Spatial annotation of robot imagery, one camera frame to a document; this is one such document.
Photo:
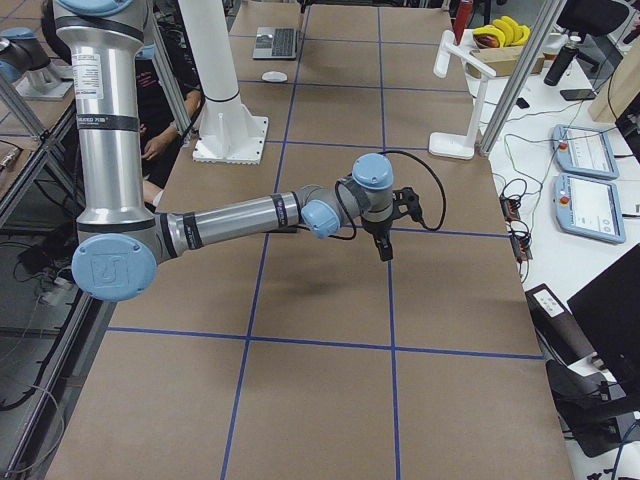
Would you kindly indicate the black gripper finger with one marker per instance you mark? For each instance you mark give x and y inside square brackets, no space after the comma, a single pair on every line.
[384,246]

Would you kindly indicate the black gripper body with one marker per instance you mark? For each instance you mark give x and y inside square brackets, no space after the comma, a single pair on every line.
[376,229]

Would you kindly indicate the grey laptop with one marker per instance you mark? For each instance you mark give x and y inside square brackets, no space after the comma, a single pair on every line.
[276,43]

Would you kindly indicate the cardboard box on desk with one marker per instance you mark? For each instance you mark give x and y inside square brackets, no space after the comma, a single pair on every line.
[502,60]

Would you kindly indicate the teach pendant near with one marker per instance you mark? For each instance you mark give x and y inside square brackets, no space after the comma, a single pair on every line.
[588,207]

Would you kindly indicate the teach pendant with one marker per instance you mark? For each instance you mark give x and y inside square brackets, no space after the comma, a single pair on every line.
[588,207]
[584,151]

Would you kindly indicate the teach pendant far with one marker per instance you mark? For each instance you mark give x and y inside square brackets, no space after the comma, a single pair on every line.
[584,151]

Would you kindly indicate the yellow bananas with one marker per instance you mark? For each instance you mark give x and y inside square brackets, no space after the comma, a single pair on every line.
[501,32]

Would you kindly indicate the black smartphone on desk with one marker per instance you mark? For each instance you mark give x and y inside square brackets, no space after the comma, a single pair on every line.
[578,94]

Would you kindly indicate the red cylinder container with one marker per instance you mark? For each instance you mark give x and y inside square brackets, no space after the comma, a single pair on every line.
[462,16]

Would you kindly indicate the black water bottle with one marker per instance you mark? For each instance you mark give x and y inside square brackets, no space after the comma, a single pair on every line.
[565,48]

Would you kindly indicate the black monitor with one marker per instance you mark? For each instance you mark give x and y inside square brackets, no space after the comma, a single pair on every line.
[607,311]

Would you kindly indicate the seated person in black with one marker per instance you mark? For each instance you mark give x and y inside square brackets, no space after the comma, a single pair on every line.
[159,138]

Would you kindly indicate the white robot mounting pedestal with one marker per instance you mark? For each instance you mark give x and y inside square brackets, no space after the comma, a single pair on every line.
[228,132]

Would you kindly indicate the white wireless mouse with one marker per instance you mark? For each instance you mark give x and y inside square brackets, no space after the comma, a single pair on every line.
[274,77]

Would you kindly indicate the aluminium frame post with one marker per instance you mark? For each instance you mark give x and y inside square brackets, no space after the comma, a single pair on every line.
[545,20]

